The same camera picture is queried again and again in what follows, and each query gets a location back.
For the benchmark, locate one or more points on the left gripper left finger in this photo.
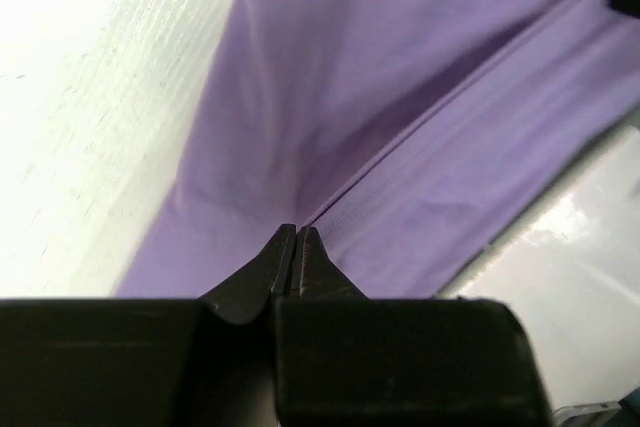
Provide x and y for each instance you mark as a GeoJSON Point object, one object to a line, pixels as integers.
{"type": "Point", "coordinates": [147, 362]}

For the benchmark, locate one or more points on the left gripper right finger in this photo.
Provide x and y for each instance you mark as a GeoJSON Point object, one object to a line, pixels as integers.
{"type": "Point", "coordinates": [342, 359]}

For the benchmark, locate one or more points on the purple t shirt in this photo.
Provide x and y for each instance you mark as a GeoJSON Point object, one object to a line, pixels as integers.
{"type": "Point", "coordinates": [410, 133]}

